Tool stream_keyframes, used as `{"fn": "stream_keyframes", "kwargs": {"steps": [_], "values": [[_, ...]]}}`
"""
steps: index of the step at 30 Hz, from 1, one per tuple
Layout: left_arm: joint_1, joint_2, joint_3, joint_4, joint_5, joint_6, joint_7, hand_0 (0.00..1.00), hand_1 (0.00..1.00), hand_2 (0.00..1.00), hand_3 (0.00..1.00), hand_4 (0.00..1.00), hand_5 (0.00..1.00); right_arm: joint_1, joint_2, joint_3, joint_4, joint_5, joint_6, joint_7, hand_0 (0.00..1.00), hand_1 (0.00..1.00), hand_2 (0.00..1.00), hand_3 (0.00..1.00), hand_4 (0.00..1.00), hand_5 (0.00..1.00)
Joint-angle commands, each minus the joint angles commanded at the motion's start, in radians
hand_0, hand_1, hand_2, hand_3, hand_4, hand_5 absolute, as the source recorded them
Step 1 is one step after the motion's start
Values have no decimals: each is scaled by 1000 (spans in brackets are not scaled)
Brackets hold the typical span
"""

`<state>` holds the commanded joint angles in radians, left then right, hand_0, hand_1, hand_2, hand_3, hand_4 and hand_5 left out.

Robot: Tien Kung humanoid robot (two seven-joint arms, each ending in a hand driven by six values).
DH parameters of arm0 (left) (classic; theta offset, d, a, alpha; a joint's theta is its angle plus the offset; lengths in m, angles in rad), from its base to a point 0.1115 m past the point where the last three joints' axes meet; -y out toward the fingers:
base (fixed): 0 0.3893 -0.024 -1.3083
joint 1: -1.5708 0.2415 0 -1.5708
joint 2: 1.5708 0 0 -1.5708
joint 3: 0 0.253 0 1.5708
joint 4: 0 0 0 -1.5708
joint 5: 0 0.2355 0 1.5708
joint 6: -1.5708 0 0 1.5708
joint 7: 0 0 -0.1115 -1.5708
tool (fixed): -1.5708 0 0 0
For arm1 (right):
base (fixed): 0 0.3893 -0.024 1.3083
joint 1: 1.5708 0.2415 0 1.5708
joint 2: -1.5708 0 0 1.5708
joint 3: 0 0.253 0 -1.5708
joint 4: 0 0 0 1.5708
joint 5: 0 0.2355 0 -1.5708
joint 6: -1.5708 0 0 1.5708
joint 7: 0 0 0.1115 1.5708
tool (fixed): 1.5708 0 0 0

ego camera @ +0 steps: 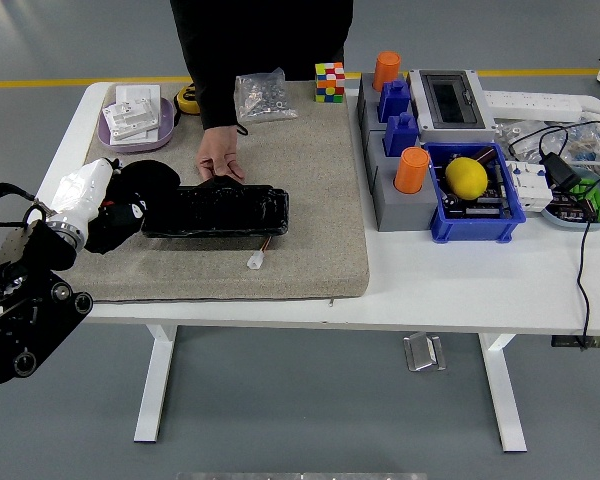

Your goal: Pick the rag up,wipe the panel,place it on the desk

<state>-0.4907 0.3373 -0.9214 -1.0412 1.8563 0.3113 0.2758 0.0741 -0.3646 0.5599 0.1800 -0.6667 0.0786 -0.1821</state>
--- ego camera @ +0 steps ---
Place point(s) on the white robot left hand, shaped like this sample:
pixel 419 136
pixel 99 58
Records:
pixel 82 195

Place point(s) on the person's right hand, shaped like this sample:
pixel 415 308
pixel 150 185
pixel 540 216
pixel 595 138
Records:
pixel 219 150

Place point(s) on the black panel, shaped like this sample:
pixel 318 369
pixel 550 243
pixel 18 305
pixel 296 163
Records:
pixel 220 210

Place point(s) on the black desk control box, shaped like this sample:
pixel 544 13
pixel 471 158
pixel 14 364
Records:
pixel 565 342

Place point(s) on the purple oval tray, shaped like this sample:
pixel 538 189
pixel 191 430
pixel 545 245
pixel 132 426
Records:
pixel 165 135

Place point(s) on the yellow tape measure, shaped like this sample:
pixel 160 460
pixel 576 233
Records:
pixel 186 100

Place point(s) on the clear bag of metal nuts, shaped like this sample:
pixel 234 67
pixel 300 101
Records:
pixel 265 97

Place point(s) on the silver machined metal block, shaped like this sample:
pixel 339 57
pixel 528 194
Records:
pixel 130 117

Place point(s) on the grey-brown mat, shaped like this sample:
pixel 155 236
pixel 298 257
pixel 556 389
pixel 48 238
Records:
pixel 305 200

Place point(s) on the colourful puzzle cube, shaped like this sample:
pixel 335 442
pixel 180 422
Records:
pixel 329 82

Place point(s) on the person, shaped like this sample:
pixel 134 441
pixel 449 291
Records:
pixel 280 30

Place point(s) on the grey base block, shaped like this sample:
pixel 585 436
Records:
pixel 375 152
pixel 366 90
pixel 369 117
pixel 405 212

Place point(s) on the blue square peg block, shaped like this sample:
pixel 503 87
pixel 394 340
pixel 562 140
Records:
pixel 401 137
pixel 394 102

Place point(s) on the orange cylinder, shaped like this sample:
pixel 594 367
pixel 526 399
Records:
pixel 386 70
pixel 411 170

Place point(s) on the white table leg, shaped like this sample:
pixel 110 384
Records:
pixel 505 395
pixel 155 385

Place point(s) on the white distribution box dark window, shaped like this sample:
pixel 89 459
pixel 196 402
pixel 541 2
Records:
pixel 450 102

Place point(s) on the yellow lemon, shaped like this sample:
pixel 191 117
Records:
pixel 466 178

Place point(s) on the brown cylinder part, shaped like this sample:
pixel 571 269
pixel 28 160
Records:
pixel 484 154

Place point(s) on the dark circuit board in bin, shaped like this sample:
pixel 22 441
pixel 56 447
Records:
pixel 480 209

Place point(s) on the blue plastic bin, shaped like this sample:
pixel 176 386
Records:
pixel 475 230

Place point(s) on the clear bag of white rings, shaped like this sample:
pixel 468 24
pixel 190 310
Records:
pixel 517 137

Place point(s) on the white circuit breaker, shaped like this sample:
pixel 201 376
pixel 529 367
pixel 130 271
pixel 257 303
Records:
pixel 530 190

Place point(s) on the white power strip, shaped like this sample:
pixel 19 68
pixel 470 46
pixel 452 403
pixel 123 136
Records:
pixel 530 105

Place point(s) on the black power adapter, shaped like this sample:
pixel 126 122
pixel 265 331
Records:
pixel 560 172

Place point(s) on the dark circuit board in dish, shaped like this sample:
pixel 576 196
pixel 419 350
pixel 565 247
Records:
pixel 572 210

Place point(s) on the clear bag of blue parts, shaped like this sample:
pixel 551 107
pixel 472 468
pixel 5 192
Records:
pixel 587 145

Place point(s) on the green plastic part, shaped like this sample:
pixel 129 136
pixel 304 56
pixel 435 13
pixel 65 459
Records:
pixel 599 202

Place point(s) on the silver metal bracket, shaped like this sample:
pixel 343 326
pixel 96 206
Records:
pixel 424 352

